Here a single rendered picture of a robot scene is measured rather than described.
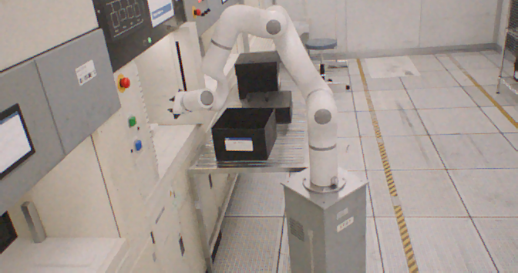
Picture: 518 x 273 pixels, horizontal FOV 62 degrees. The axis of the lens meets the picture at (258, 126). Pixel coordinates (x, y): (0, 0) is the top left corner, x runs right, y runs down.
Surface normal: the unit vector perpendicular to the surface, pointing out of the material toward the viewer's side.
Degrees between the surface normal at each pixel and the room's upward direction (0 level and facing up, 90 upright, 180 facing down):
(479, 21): 90
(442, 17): 90
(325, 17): 90
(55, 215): 90
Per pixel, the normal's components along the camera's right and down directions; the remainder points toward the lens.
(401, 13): -0.14, 0.42
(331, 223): 0.60, 0.28
